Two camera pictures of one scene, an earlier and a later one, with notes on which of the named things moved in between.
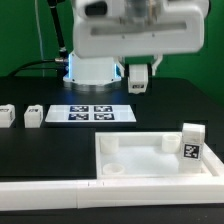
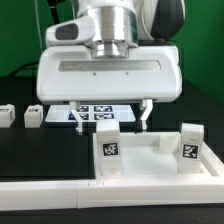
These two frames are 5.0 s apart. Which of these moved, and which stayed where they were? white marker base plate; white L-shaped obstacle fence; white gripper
Moved: white gripper
Stayed: white L-shaped obstacle fence; white marker base plate
